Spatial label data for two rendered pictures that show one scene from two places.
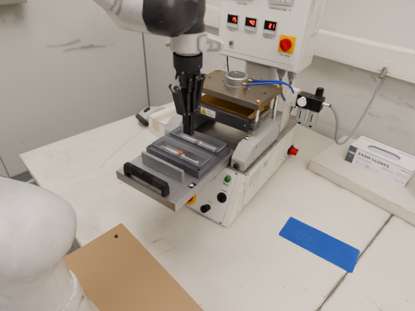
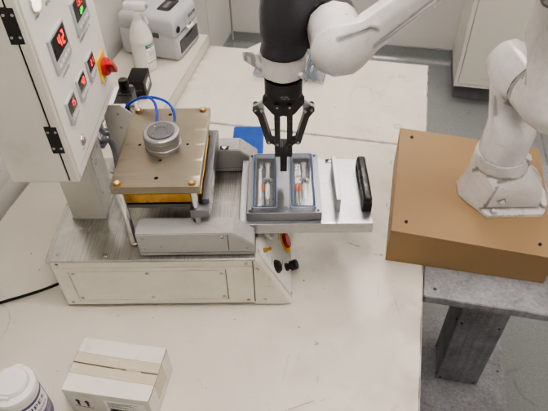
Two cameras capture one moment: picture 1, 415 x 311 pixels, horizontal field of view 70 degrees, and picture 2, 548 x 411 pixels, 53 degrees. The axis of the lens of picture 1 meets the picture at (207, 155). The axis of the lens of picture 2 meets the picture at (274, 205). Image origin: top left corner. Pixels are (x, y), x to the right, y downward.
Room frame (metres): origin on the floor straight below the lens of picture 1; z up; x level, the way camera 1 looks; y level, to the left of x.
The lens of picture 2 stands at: (1.29, 0.83, 1.86)
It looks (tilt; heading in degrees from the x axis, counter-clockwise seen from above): 45 degrees down; 237
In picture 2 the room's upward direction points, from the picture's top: 1 degrees counter-clockwise
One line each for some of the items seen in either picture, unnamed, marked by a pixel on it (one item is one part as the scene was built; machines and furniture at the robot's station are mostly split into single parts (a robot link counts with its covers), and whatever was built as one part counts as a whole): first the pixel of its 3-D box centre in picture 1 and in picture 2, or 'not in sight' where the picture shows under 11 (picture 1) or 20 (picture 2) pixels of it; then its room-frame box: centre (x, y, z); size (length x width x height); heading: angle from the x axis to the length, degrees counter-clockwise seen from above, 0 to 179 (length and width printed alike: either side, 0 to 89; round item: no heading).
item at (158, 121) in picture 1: (171, 121); (119, 378); (1.25, 0.18, 0.80); 0.19 x 0.13 x 0.09; 134
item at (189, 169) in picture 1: (188, 149); (283, 186); (0.75, 0.06, 0.98); 0.20 x 0.17 x 0.03; 56
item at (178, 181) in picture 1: (178, 160); (303, 189); (0.71, 0.08, 0.97); 0.30 x 0.22 x 0.08; 146
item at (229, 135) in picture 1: (236, 127); (161, 204); (1.00, -0.11, 0.93); 0.46 x 0.35 x 0.01; 146
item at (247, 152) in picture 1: (255, 143); (209, 154); (0.83, -0.16, 0.97); 0.26 x 0.05 x 0.07; 146
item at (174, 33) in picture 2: not in sight; (160, 24); (0.56, -1.03, 0.88); 0.25 x 0.20 x 0.17; 128
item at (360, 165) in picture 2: (145, 178); (364, 183); (0.60, 0.16, 0.99); 0.15 x 0.02 x 0.04; 56
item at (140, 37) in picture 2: not in sight; (141, 36); (0.68, -0.92, 0.92); 0.09 x 0.08 x 0.25; 137
